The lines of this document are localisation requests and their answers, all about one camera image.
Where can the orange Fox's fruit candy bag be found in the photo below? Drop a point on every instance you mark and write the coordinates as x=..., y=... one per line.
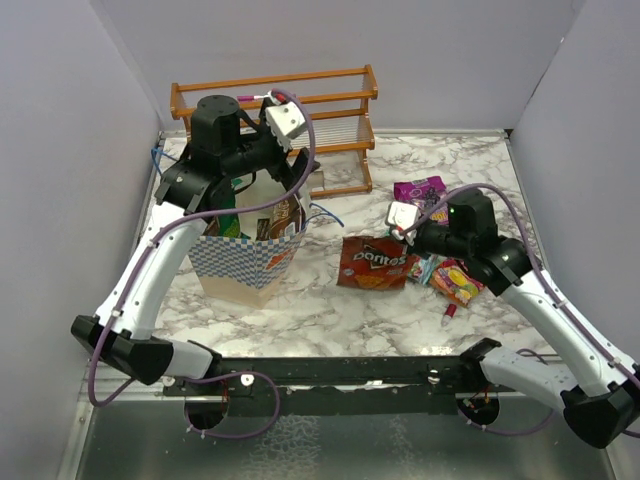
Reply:
x=450, y=279

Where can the blue checkered paper bag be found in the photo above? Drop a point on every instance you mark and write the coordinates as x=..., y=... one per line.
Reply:
x=248, y=271

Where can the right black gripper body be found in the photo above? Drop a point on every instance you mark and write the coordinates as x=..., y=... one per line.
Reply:
x=433, y=238

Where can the red Doritos chips bag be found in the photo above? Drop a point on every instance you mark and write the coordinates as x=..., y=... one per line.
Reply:
x=374, y=263

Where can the brown kettle chips bag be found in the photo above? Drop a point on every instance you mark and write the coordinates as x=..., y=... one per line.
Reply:
x=287, y=218

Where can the pink marker pen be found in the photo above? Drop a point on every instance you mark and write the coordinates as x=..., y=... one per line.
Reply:
x=250, y=98

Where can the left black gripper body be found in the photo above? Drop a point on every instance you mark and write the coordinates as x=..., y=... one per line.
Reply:
x=262, y=151

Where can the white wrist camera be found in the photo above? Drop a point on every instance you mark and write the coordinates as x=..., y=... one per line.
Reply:
x=285, y=118
x=399, y=218

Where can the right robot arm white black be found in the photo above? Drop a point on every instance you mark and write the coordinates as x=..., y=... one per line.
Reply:
x=597, y=389

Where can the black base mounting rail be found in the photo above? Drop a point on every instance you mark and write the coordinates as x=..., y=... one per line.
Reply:
x=327, y=386

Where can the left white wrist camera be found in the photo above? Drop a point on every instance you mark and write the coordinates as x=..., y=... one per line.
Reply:
x=285, y=118

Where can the purple snack packet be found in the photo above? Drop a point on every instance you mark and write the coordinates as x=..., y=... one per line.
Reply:
x=423, y=193

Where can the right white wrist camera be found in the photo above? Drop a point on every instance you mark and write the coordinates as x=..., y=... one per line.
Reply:
x=399, y=218

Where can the wooden two-tier shelf rack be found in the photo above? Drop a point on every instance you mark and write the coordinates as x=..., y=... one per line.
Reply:
x=338, y=102

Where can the green Real chips bag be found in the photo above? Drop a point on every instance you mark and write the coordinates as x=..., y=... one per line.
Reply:
x=227, y=225

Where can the teal Fox's mint candy bag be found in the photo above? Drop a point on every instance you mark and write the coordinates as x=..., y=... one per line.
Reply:
x=423, y=268

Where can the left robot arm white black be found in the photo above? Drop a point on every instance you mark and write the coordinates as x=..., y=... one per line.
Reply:
x=194, y=191

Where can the small red lip balm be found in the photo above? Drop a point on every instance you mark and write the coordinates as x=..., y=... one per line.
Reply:
x=448, y=314

